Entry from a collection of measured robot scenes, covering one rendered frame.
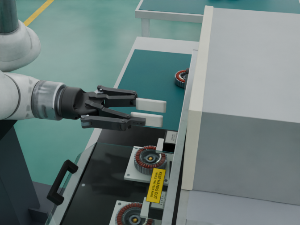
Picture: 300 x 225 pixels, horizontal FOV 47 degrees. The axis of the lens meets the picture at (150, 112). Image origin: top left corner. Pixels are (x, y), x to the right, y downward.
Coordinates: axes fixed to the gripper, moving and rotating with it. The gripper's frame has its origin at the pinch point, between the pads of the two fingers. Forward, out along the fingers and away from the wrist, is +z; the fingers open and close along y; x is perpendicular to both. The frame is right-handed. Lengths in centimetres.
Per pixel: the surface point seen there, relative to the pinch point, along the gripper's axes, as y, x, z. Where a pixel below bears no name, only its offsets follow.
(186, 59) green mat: -98, -43, 1
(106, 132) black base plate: -34, -41, -23
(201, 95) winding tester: 10.7, 14.0, 10.9
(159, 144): -20.3, -30.0, -0.5
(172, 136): -20.4, -26.0, 3.5
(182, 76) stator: -79, -42, 1
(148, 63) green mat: -90, -43, -17
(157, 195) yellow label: 13.4, -11.4, 4.2
